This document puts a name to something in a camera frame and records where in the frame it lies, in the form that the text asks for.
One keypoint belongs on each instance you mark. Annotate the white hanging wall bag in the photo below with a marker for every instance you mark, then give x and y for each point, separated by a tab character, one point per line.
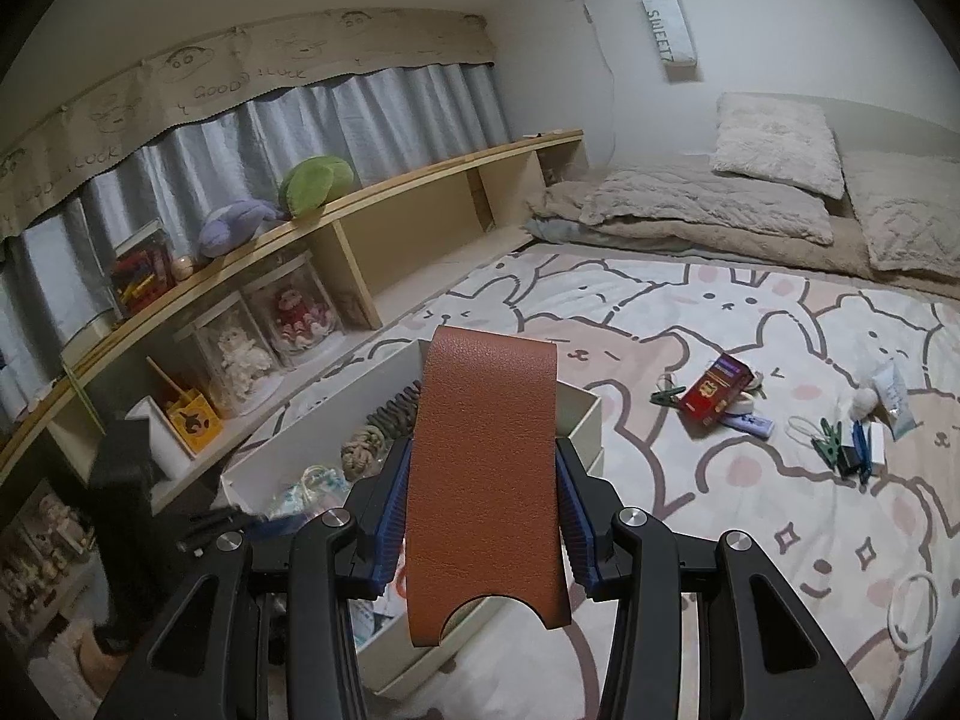
667	22

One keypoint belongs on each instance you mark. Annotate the beige printed valance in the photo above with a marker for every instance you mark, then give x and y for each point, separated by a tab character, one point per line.
225	60

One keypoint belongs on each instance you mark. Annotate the tan fleece blanket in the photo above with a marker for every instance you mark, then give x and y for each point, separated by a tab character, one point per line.
847	247

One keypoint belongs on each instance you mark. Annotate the long wooden shelf unit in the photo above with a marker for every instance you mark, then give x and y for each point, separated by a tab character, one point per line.
352	270

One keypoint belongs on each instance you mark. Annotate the row of small figurines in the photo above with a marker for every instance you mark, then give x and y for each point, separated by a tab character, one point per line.
45	540

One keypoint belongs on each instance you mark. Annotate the green plastic clips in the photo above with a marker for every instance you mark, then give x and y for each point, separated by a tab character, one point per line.
829	446

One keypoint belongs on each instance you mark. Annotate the green plush toy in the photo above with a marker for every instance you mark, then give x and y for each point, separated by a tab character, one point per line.
315	184

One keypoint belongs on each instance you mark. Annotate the white doll in clear case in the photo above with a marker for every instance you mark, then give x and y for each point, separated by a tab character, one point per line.
240	360

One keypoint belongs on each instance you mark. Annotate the wooden stick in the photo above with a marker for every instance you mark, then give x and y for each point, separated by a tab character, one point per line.
166	379

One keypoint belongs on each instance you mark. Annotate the blue and white small box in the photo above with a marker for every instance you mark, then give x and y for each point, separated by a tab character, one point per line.
874	450

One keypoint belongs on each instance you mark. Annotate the brown leather pouch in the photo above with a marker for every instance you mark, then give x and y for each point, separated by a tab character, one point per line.
484	465

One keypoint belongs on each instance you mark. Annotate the white storage box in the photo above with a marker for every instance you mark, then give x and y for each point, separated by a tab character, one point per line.
330	420

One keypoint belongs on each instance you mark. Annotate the grey blanket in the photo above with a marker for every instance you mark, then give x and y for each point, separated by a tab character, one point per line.
555	231

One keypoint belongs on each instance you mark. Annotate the grey curtain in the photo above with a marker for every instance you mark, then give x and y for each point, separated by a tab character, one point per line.
420	112

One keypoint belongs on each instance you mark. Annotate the quilted beige pillow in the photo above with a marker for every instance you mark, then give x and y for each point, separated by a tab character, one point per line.
907	214

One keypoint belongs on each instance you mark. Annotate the quilted beige comforter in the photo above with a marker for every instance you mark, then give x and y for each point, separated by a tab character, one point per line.
697	202

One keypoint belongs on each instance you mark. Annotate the purple stick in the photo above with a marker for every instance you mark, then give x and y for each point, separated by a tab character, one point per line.
754	425

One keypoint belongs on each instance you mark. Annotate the fluffy beige pillow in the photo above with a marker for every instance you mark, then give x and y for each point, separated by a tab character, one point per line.
776	142

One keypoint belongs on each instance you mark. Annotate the black binder clip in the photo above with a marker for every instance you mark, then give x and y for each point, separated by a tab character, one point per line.
847	460

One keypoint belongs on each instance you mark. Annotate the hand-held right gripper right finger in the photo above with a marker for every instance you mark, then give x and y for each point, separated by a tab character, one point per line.
574	521

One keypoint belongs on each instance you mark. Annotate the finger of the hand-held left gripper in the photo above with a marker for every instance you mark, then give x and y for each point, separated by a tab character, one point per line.
199	541
217	519

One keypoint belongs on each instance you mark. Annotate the purple plush toy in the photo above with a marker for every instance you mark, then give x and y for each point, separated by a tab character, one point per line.
229	229

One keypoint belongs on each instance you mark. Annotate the green clothespin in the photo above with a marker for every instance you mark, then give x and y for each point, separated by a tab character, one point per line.
664	395

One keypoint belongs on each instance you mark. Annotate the white pompom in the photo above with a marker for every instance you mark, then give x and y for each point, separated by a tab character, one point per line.
862	403

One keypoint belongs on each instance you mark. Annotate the small wooden egg figure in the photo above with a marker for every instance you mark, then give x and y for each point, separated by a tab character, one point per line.
184	268

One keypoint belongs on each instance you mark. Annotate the red cardboard packet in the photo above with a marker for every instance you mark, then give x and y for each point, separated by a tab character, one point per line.
712	390

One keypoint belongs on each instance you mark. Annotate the red doll in clear case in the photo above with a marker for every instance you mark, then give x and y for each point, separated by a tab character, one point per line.
296	315

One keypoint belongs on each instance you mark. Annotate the clear box of colourful toys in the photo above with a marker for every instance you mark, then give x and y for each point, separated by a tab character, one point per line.
139	277

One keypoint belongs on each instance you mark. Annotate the clear plastic bag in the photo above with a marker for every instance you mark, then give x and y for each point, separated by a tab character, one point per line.
307	491

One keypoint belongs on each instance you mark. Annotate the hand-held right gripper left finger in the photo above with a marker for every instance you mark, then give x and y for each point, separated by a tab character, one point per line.
394	514

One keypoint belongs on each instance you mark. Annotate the yellow pen holder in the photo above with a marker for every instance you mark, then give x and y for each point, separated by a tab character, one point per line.
193	424

